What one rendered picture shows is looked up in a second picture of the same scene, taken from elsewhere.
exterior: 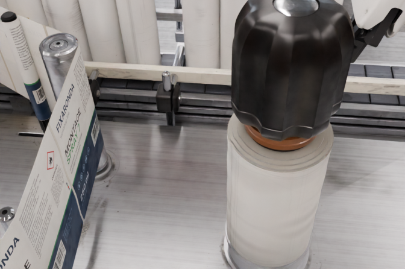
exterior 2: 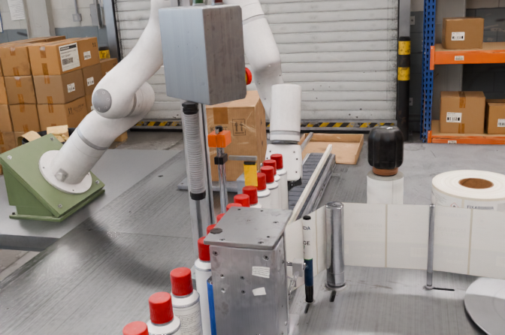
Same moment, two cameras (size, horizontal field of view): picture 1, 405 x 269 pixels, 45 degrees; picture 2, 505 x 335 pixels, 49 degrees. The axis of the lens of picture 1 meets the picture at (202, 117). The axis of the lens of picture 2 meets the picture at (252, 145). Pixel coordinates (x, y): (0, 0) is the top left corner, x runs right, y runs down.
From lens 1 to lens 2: 127 cm
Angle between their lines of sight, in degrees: 73
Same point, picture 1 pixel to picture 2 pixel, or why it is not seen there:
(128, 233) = (379, 274)
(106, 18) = not seen: hidden behind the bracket
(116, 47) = not seen: hidden behind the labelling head
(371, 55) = not seen: hidden behind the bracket
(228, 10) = (276, 200)
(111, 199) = (359, 279)
